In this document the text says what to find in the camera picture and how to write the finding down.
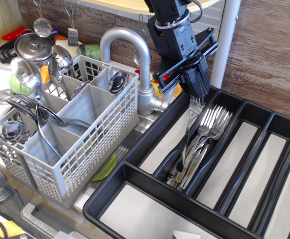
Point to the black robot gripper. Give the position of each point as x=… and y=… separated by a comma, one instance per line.
x=183, y=53

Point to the silver metal fork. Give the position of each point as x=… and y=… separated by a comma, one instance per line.
x=195, y=109

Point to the forks lying in tray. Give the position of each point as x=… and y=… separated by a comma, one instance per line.
x=212, y=124

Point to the silver spoon in basket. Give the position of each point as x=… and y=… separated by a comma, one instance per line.
x=117, y=82

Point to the black cutlery tray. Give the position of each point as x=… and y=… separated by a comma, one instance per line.
x=239, y=190

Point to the grey plastic cutlery basket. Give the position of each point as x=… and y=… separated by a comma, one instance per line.
x=59, y=162

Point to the red and yellow toy bottle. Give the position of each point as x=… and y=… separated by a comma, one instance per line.
x=177, y=90

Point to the silver kitchen faucet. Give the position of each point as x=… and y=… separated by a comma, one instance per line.
x=148, y=102

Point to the white metal pole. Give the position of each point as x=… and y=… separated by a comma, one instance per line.
x=227, y=27

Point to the round wooden shelf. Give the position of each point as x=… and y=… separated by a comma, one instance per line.
x=138, y=6

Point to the green plastic leaf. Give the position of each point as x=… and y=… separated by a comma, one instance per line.
x=106, y=169

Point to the small hanging spatula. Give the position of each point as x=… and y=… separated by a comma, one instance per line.
x=72, y=32

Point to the silver spoon back compartment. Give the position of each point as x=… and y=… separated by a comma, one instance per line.
x=56, y=77
x=63, y=58

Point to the orange toy vegetable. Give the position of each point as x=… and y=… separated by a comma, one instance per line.
x=44, y=74

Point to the steel pot with lid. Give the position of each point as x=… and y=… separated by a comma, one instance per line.
x=33, y=48

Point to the small hanging strainer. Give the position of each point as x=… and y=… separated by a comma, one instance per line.
x=41, y=25

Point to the large silver spoon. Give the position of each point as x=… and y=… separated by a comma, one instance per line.
x=29, y=76

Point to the green toy vegetable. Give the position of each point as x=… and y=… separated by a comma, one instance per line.
x=18, y=88

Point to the red toy chili pepper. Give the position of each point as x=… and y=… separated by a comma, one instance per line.
x=16, y=33

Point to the black stove burner coil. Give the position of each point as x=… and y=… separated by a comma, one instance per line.
x=7, y=52

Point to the round spoon in front compartment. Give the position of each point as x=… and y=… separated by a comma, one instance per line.
x=15, y=132

